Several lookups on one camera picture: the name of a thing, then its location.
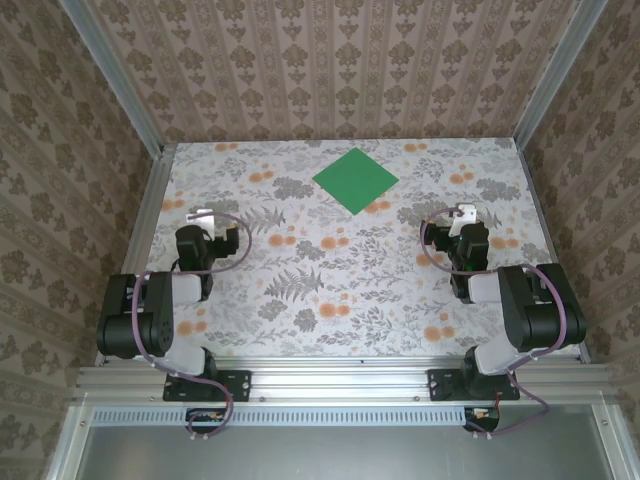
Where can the green square cloth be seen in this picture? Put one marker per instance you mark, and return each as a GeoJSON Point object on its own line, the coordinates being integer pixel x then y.
{"type": "Point", "coordinates": [355, 180]}

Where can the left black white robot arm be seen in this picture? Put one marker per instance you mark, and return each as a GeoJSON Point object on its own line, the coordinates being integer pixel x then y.
{"type": "Point", "coordinates": [160, 320]}

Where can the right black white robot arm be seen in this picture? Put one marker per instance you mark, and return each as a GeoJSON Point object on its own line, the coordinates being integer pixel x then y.
{"type": "Point", "coordinates": [540, 320]}

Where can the floral patterned table cover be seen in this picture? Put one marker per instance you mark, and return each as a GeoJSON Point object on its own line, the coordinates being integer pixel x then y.
{"type": "Point", "coordinates": [310, 340]}

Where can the black connector box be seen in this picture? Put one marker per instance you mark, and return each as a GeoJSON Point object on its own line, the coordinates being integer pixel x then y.
{"type": "Point", "coordinates": [205, 427]}
{"type": "Point", "coordinates": [487, 424]}

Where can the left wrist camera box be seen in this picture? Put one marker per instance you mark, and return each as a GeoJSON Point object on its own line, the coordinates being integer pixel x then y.
{"type": "Point", "coordinates": [201, 220]}

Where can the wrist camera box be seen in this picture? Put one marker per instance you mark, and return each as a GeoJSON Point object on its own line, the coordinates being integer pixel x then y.
{"type": "Point", "coordinates": [201, 220]}
{"type": "Point", "coordinates": [465, 215]}

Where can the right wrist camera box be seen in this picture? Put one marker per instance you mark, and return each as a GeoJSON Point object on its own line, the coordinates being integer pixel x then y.
{"type": "Point", "coordinates": [465, 215]}

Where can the aluminium frame side rail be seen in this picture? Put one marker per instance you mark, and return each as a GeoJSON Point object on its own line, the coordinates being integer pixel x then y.
{"type": "Point", "coordinates": [141, 225]}
{"type": "Point", "coordinates": [546, 225]}

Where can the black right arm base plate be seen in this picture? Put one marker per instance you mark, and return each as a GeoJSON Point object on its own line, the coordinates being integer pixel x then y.
{"type": "Point", "coordinates": [440, 385]}

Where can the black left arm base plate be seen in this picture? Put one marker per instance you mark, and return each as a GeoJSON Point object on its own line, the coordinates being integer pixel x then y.
{"type": "Point", "coordinates": [240, 385]}

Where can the aluminium frame post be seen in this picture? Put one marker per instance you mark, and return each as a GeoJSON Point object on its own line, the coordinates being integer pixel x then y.
{"type": "Point", "coordinates": [120, 80]}
{"type": "Point", "coordinates": [555, 75]}

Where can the aluminium frame cross rail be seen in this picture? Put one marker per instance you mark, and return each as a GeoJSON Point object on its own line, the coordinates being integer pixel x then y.
{"type": "Point", "coordinates": [340, 380]}

